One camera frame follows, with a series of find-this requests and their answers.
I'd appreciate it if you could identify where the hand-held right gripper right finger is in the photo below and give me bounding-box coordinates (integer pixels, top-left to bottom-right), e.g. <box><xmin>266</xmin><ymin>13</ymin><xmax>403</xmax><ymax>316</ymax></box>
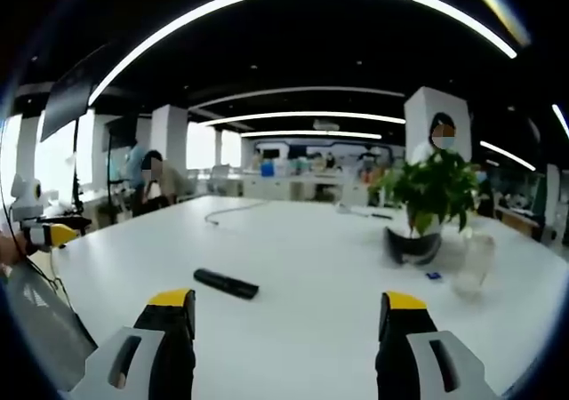
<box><xmin>375</xmin><ymin>290</ymin><xmax>499</xmax><ymax>400</ymax></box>

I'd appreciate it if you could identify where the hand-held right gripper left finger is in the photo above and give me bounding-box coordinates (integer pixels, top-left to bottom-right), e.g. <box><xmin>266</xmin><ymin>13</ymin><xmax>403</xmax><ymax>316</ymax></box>
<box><xmin>69</xmin><ymin>288</ymin><xmax>197</xmax><ymax>400</ymax></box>

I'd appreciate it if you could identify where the black remote control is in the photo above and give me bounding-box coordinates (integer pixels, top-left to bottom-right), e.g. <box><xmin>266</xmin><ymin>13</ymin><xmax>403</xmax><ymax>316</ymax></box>
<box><xmin>193</xmin><ymin>268</ymin><xmax>260</xmax><ymax>301</ymax></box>

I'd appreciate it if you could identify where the person's left hand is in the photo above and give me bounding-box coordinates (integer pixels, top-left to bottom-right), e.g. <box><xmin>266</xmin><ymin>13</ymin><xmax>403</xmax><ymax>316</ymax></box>
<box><xmin>0</xmin><ymin>233</ymin><xmax>28</xmax><ymax>270</ymax></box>

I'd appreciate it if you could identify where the black plant pot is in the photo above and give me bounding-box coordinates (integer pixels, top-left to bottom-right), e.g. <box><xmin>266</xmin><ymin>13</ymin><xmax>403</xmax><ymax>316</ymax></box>
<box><xmin>383</xmin><ymin>226</ymin><xmax>444</xmax><ymax>267</ymax></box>

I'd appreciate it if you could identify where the person's grey clothing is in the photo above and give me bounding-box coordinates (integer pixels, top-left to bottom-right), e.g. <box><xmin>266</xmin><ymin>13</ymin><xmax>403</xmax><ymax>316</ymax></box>
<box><xmin>2</xmin><ymin>257</ymin><xmax>99</xmax><ymax>392</ymax></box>

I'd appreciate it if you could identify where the clear glass jar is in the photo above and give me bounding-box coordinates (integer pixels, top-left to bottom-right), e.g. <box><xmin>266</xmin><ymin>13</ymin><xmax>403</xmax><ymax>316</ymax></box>
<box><xmin>450</xmin><ymin>232</ymin><xmax>496</xmax><ymax>301</ymax></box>

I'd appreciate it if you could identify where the black hanging monitor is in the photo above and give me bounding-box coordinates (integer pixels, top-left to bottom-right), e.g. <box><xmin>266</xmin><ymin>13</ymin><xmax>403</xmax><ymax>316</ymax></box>
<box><xmin>39</xmin><ymin>60</ymin><xmax>97</xmax><ymax>143</ymax></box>

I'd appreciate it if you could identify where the green potted plant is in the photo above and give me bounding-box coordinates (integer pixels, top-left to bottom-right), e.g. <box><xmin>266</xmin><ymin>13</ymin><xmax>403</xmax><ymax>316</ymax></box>
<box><xmin>368</xmin><ymin>149</ymin><xmax>484</xmax><ymax>236</ymax></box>

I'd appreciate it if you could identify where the black cable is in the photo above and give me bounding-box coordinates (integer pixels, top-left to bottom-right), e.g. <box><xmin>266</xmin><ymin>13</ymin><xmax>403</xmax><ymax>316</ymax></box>
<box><xmin>0</xmin><ymin>186</ymin><xmax>72</xmax><ymax>312</ymax></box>

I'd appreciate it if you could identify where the grey cable on table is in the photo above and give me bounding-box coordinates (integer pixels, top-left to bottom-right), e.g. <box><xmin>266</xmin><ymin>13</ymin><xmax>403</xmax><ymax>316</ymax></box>
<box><xmin>204</xmin><ymin>200</ymin><xmax>268</xmax><ymax>226</ymax></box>

